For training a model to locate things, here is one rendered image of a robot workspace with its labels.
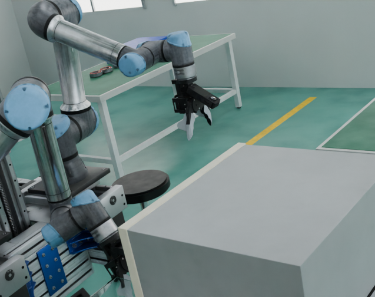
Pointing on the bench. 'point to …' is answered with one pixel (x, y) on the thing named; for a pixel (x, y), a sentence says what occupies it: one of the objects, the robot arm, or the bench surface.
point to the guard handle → (81, 293)
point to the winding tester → (264, 227)
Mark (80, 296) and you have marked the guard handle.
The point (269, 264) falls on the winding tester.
